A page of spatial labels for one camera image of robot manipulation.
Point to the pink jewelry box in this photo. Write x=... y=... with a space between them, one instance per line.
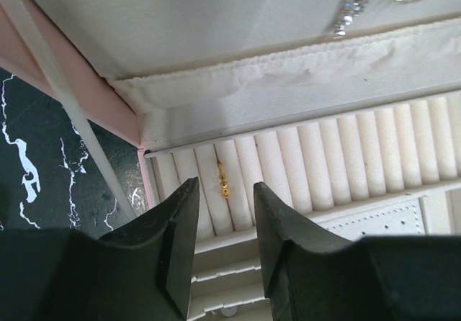
x=348 y=110

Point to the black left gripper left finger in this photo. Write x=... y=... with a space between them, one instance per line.
x=140 y=271

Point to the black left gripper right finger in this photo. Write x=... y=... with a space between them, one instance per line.
x=310 y=273

